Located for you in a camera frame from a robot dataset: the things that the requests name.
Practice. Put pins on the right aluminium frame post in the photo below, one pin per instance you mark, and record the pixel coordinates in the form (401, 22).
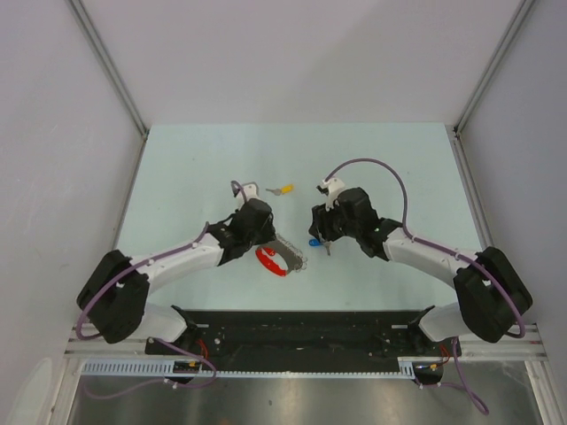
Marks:
(510, 35)

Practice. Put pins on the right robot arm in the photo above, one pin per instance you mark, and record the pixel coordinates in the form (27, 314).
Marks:
(491, 296)

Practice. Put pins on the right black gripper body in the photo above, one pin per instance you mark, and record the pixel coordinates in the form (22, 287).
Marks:
(332, 224)

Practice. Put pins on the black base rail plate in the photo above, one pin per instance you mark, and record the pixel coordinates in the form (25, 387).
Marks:
(383, 333)

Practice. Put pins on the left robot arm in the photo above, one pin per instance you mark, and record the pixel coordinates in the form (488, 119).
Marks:
(114, 301)

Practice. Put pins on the key with blue white tag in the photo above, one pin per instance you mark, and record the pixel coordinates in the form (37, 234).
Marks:
(313, 242)

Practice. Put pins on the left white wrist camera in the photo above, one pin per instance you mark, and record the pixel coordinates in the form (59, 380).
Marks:
(243, 192)

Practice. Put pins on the aluminium frame post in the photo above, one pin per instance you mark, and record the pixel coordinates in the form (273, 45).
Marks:
(103, 56)
(510, 35)

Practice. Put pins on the key with yellow tag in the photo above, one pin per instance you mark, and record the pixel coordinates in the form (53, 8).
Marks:
(287, 189)

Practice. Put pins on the white slotted cable duct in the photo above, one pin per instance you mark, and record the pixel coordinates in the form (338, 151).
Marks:
(181, 368)

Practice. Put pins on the red handled keyring holder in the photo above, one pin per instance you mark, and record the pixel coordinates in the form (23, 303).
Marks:
(280, 257)

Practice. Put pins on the left aluminium frame post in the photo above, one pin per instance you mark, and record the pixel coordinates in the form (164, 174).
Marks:
(103, 56)

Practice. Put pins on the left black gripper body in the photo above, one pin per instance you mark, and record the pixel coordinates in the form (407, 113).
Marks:
(263, 235)

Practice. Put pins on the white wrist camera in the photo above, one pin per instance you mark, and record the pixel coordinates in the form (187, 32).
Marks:
(243, 192)
(331, 187)

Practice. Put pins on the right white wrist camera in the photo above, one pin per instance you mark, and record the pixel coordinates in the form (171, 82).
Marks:
(331, 187)

